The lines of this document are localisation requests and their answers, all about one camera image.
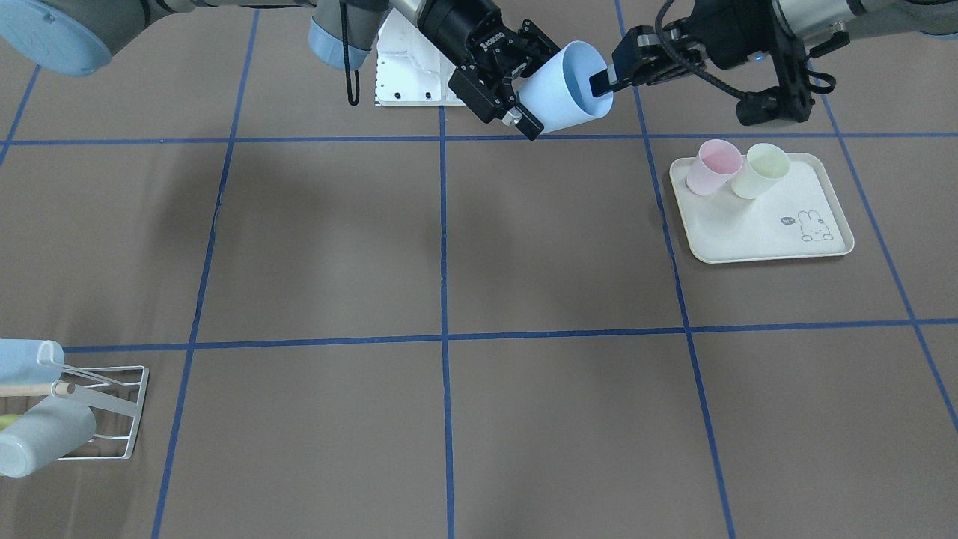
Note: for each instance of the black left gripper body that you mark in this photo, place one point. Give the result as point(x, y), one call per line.
point(724, 36)

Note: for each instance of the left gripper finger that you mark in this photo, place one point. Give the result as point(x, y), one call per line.
point(604, 82)

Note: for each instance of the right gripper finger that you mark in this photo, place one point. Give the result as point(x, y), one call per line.
point(518, 116)
point(536, 50)

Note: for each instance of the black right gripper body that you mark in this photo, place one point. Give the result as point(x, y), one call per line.
point(458, 22)

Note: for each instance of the light blue cup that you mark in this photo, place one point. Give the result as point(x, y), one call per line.
point(26, 362)
point(559, 94)

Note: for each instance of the grey cup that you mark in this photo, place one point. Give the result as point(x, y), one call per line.
point(48, 431)

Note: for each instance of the yellow cup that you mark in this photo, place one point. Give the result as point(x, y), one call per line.
point(7, 420)

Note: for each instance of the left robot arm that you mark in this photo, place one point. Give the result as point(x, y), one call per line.
point(815, 22)

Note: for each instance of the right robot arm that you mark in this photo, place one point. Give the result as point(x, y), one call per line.
point(77, 38)

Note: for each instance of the pink cup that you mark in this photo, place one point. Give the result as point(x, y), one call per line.
point(716, 163)

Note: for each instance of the pale green cup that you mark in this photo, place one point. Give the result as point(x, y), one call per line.
point(763, 166)

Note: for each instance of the cream plastic tray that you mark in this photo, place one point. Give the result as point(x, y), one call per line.
point(799, 217)

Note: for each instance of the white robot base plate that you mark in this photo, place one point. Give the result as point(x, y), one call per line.
point(410, 70)

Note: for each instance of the white wire cup rack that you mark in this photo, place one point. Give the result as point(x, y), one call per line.
point(116, 395)

